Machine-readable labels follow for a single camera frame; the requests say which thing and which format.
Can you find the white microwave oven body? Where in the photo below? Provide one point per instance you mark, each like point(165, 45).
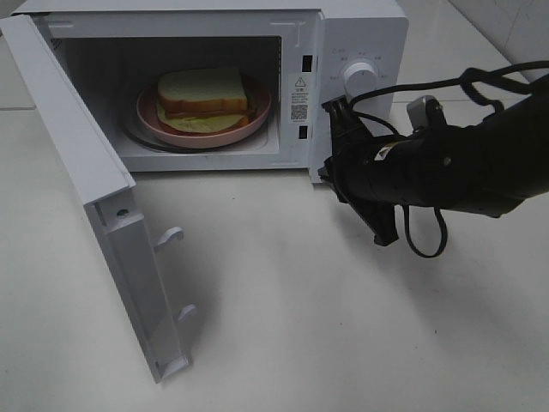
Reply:
point(93, 69)

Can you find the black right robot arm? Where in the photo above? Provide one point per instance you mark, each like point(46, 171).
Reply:
point(486, 169)

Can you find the white upper microwave knob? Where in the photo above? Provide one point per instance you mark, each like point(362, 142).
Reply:
point(360, 77)

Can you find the pink plate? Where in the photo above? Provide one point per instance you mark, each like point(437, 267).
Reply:
point(206, 129)

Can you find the sandwich on plate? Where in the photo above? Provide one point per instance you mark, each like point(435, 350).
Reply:
point(202, 93)

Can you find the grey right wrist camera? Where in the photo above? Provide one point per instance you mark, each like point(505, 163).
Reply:
point(425, 112)

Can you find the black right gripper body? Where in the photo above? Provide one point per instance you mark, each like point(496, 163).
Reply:
point(353, 173)

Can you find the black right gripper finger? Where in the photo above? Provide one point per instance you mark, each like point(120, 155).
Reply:
point(346, 128)
point(380, 219)

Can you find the glass microwave turntable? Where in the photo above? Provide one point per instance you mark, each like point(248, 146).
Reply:
point(258, 140)

